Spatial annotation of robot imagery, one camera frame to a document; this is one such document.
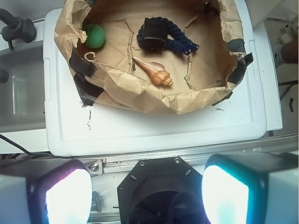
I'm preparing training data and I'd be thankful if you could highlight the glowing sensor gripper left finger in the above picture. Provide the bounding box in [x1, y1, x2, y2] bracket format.
[0, 159, 93, 224]

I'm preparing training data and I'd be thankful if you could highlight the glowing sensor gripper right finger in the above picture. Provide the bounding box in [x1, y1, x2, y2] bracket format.
[201, 153, 299, 224]

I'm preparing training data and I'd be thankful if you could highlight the orange spiral sea shell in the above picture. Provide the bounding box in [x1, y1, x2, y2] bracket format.
[133, 57, 173, 86]

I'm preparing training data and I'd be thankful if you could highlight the white plastic bin lid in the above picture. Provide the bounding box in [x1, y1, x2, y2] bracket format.
[43, 9, 267, 156]

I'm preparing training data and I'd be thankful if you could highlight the clear plastic container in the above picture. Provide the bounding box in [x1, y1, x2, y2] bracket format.
[0, 41, 45, 133]

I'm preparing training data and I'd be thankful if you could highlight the crumpled brown paper liner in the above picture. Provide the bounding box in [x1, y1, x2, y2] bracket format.
[54, 0, 253, 114]

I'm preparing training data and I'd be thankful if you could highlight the green dimpled ball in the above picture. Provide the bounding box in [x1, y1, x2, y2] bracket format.
[85, 24, 105, 49]

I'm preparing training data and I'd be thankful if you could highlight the black clamp knob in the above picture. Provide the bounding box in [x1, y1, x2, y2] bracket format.
[0, 8, 37, 51]

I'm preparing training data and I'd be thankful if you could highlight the aluminium extrusion rail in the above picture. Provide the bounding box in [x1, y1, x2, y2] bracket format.
[78, 133, 299, 176]

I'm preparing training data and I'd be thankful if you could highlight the black cable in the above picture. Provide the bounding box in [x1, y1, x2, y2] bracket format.
[0, 134, 53, 157]

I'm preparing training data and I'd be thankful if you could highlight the dark blue rope toy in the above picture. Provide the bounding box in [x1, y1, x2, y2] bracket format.
[137, 17, 199, 56]

